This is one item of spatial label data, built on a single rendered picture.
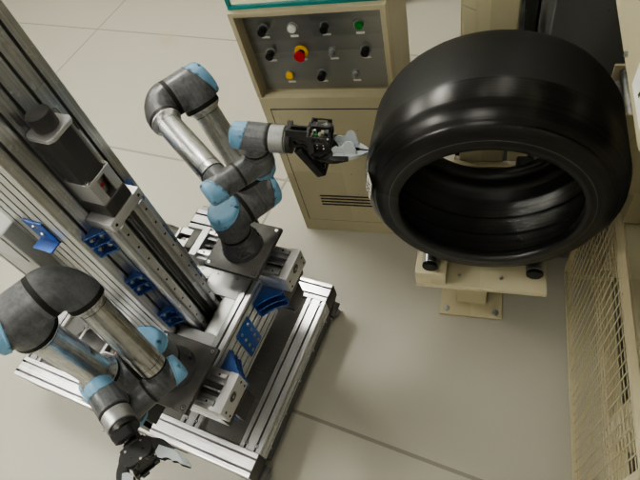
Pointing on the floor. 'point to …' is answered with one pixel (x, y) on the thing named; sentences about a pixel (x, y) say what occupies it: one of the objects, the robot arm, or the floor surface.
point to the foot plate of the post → (492, 309)
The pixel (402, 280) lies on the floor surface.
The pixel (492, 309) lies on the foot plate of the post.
